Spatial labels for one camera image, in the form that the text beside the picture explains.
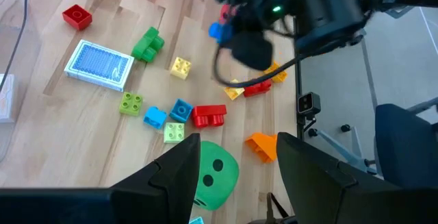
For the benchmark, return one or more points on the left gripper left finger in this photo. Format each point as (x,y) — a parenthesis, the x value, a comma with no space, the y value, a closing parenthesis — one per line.
(164,189)

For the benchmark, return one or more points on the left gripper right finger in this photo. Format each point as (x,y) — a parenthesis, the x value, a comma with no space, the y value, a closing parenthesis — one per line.
(325,189)

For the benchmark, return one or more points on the red foam dice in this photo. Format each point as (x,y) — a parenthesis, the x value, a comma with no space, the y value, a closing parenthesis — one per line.
(227,14)

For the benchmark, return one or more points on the large blue brick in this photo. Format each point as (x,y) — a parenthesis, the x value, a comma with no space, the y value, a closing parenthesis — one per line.
(219,32)

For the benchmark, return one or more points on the green foam dice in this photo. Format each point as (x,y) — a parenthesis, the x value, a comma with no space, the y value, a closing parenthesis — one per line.
(219,183)

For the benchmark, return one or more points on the cyan four-stud brick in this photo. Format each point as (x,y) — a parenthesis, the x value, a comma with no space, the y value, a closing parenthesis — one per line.
(154,118)

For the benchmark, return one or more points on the yellow-orange brick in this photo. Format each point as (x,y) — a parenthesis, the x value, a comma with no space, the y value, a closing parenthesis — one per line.
(279,76)

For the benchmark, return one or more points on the red two-stud brick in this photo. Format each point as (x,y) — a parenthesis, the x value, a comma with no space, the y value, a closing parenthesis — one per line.
(256,89)
(208,112)

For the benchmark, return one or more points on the pale yellow four-stud brick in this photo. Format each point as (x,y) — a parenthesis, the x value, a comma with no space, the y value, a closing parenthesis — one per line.
(180,68)

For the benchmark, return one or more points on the blue playing card deck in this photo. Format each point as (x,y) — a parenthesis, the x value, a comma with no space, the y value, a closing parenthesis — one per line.
(99,64)

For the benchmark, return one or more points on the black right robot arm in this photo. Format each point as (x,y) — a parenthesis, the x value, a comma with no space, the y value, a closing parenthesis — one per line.
(328,8)

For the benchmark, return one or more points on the pale teal small brick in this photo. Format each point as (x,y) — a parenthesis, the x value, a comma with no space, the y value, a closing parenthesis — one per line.
(196,221)

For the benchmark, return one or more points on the pale green four-stud brick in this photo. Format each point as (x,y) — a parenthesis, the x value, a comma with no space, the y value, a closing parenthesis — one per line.
(174,133)

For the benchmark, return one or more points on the orange brick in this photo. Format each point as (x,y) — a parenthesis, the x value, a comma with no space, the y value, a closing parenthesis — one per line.
(265,147)

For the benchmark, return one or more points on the blue single-stud brick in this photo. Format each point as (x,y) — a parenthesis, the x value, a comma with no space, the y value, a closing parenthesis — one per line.
(181,111)

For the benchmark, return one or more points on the lime green four-stud brick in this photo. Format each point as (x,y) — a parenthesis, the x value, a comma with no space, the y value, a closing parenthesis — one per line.
(131,104)

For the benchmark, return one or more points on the blue office chair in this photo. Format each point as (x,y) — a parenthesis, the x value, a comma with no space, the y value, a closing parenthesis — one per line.
(403,142)

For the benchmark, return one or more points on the small red square brick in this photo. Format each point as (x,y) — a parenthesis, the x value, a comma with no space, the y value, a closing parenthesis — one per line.
(77,16)

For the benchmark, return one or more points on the clear plastic bin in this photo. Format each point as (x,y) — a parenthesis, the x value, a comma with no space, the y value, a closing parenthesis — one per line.
(10,46)

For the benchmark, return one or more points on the table-level camera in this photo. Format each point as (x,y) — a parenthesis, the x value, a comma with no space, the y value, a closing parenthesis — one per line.
(308,103)

